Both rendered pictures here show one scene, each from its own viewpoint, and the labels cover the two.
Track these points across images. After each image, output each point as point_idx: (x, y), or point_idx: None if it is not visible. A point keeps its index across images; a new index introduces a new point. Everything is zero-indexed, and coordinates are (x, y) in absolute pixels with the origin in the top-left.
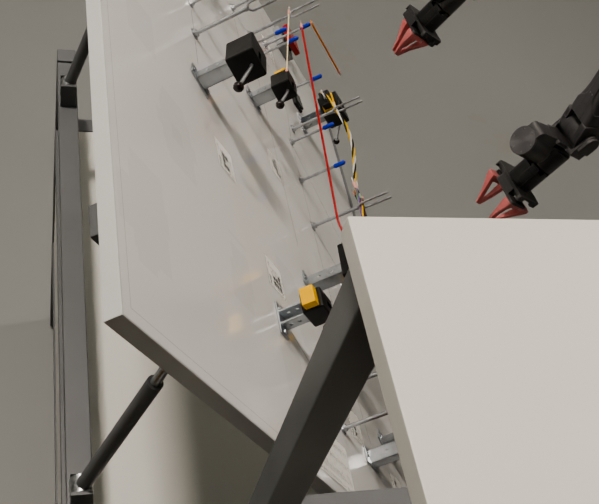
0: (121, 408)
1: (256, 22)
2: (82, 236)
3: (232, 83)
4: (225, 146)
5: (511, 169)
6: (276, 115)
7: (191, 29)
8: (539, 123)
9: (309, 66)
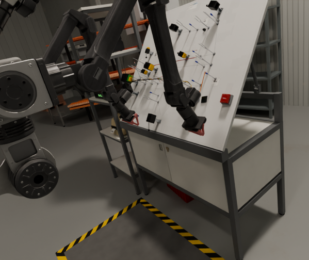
0: None
1: (223, 75)
2: None
3: (186, 47)
4: (172, 40)
5: (130, 114)
6: (190, 74)
7: (190, 30)
8: (123, 89)
9: (183, 59)
